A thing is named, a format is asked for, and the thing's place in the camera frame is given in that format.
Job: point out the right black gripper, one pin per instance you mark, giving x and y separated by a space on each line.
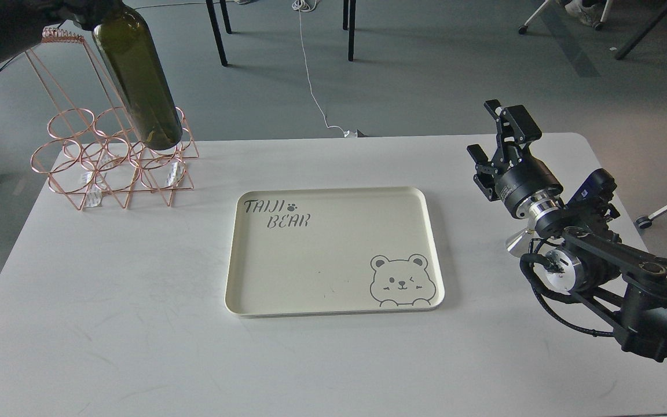
513 174

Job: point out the dark green wine bottle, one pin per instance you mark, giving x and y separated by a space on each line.
127 48

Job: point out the silver metal jigger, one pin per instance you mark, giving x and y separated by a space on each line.
523 242

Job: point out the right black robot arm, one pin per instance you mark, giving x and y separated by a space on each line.
567 252

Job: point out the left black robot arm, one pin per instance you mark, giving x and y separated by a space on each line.
22 22

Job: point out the office chair base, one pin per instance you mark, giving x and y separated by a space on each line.
595 14

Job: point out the white stand leg right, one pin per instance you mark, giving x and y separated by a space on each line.
644 222

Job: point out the cream bear tray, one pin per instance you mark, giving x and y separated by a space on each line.
333 251

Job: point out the copper wire bottle rack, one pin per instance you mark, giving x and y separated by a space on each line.
93 155

